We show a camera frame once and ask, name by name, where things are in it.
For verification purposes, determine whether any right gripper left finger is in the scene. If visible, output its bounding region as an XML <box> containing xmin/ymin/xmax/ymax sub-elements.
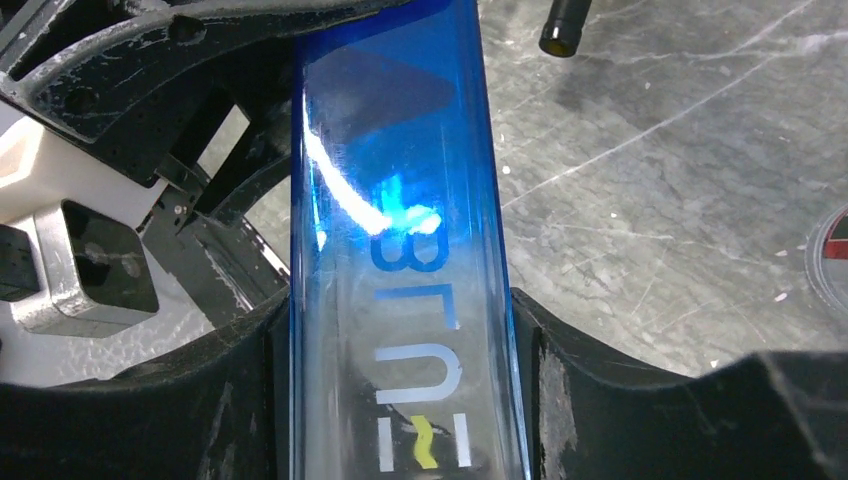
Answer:
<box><xmin>1</xmin><ymin>291</ymin><xmax>290</xmax><ymax>479</ymax></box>

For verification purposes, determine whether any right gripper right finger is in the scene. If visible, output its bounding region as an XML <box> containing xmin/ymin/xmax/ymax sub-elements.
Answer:
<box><xmin>511</xmin><ymin>289</ymin><xmax>847</xmax><ymax>479</ymax></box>

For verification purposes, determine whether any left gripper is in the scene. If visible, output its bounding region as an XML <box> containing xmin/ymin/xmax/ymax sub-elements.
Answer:
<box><xmin>0</xmin><ymin>0</ymin><xmax>412</xmax><ymax>333</ymax></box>

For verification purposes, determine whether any blue labelled water bottle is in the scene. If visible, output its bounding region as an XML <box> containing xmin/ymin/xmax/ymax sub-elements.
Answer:
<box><xmin>288</xmin><ymin>1</ymin><xmax>531</xmax><ymax>479</ymax></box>

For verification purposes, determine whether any dark green wine bottle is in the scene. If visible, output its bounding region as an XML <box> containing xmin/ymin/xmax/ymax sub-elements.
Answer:
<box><xmin>538</xmin><ymin>0</ymin><xmax>592</xmax><ymax>58</ymax></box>

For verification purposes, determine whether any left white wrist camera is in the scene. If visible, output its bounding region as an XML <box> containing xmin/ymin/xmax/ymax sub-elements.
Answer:
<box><xmin>1</xmin><ymin>106</ymin><xmax>213</xmax><ymax>387</ymax></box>

